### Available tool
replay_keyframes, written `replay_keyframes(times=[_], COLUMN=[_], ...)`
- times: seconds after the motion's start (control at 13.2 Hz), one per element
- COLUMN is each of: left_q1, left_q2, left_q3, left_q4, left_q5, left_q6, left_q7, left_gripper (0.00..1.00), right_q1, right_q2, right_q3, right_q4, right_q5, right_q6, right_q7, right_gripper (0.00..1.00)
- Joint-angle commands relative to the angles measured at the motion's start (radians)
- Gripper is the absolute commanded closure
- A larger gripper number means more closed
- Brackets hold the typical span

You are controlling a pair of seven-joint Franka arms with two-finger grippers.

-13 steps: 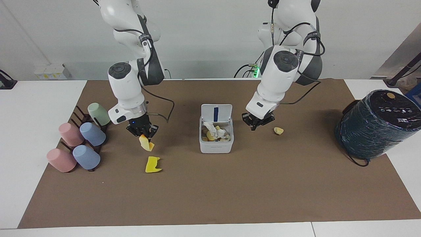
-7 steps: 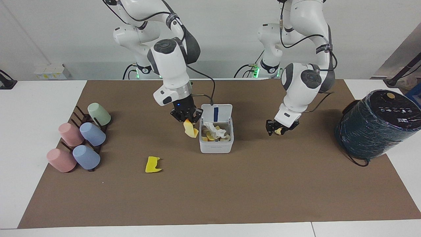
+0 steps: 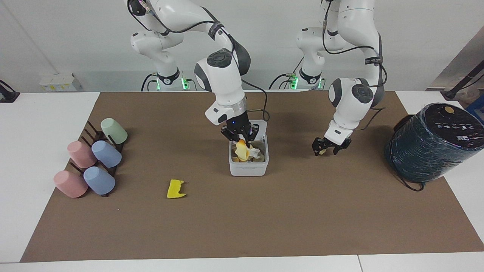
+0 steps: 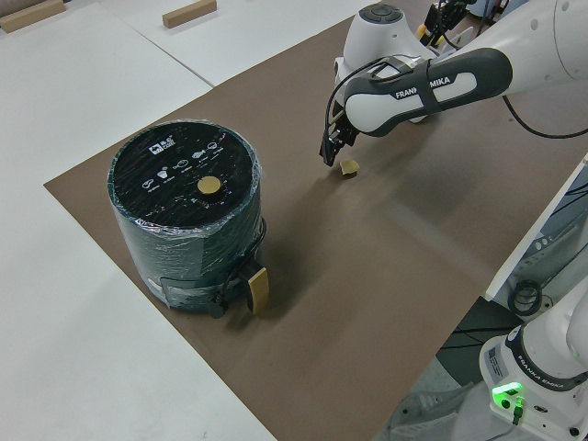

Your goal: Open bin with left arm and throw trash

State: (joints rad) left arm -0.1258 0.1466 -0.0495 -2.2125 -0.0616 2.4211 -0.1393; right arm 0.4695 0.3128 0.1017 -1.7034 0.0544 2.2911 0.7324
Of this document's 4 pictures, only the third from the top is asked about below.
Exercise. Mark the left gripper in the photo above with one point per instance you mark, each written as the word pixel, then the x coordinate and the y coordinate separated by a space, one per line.
pixel 333 143

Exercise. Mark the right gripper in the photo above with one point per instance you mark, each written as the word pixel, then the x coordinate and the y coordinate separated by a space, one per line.
pixel 238 122

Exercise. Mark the yellow orange paper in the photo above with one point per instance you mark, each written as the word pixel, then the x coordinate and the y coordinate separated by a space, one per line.
pixel 242 151

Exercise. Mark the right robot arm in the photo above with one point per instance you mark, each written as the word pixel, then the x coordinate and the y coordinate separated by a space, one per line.
pixel 223 81

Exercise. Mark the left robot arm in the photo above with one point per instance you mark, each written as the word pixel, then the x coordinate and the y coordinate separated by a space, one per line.
pixel 355 22

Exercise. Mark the white square bin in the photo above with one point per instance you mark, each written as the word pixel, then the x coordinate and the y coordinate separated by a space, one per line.
pixel 247 168

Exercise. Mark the white crumpled paper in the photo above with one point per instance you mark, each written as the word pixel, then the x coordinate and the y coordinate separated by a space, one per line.
pixel 255 153

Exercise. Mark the yellow sponge piece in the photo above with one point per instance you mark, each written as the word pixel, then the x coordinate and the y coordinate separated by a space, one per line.
pixel 175 190

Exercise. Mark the black wrapped cylinder appliance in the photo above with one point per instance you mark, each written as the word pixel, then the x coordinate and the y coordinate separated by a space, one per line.
pixel 431 151

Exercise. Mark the green cup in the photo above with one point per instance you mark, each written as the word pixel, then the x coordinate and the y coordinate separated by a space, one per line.
pixel 114 131

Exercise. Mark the blue cup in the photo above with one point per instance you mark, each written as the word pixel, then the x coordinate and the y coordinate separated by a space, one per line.
pixel 107 154
pixel 99 181

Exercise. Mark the dark brown cup rack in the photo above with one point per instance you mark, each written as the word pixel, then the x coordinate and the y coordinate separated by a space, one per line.
pixel 99 135

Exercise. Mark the black stand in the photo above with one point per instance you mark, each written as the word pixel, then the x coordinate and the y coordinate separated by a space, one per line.
pixel 463 81
pixel 7 92

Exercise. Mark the blue object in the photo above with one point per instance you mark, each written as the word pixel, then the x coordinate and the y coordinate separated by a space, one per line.
pixel 477 109

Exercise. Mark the pink cup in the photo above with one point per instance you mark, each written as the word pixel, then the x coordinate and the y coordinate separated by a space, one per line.
pixel 80 154
pixel 70 184

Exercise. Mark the white box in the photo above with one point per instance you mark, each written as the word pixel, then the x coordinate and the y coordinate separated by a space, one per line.
pixel 60 83

